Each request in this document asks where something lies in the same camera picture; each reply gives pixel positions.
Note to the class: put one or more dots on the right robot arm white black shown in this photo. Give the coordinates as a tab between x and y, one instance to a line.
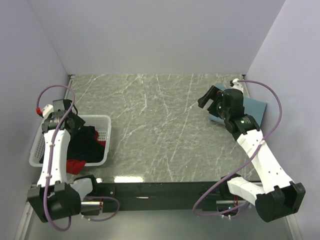
278	195

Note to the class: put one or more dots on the folded blue t shirt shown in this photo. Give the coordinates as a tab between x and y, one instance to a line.
252	107

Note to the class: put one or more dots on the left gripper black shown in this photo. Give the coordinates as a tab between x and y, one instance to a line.
78	123

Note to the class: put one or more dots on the red t shirt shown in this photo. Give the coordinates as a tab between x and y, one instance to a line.
75	167

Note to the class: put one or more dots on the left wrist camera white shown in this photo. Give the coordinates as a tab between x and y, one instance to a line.
46	111

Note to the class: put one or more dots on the white plastic laundry basket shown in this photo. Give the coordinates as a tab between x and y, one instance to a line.
102	124

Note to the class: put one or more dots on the aluminium rail frame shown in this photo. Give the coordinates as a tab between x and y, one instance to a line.
24	222

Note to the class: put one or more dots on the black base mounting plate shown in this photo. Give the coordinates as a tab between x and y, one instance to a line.
150	196

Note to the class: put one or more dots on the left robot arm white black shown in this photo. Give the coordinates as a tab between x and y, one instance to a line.
53	198

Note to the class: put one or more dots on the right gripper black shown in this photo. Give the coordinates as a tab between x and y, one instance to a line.
214	93

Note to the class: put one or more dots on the black t shirt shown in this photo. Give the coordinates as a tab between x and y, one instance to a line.
56	143

